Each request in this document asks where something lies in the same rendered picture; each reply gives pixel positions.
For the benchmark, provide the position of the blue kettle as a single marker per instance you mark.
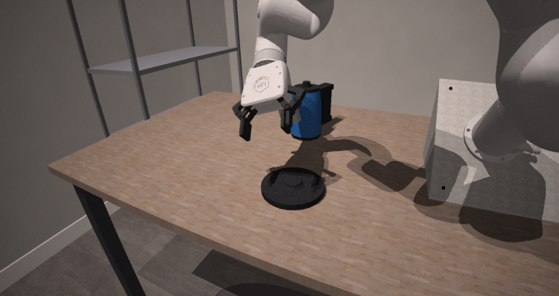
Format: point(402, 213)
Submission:
point(314, 112)

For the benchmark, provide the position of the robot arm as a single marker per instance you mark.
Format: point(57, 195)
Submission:
point(527, 71)

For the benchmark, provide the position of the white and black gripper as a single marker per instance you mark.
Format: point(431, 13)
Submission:
point(267, 89)

